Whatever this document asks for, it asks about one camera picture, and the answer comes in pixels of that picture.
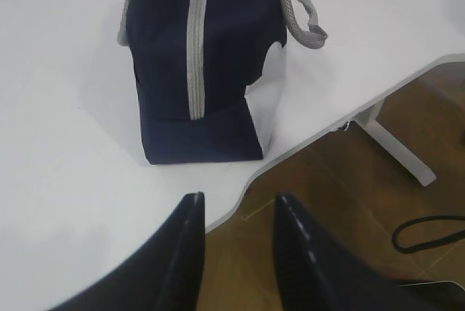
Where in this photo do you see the black floor cable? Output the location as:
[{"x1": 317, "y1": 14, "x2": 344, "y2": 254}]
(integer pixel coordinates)
[{"x1": 392, "y1": 216, "x2": 465, "y2": 254}]

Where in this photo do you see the white table leg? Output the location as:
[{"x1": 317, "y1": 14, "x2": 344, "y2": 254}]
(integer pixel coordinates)
[{"x1": 355, "y1": 100, "x2": 436, "y2": 187}]

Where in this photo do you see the navy blue lunch bag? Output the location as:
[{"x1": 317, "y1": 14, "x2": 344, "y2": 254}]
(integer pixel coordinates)
[{"x1": 118, "y1": 0, "x2": 328, "y2": 165}]

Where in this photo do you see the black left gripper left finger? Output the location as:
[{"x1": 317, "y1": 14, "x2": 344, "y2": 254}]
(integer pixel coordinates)
[{"x1": 55, "y1": 192, "x2": 205, "y2": 311}]

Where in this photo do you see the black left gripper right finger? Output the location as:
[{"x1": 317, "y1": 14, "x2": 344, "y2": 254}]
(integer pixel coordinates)
[{"x1": 274, "y1": 194, "x2": 434, "y2": 311}]

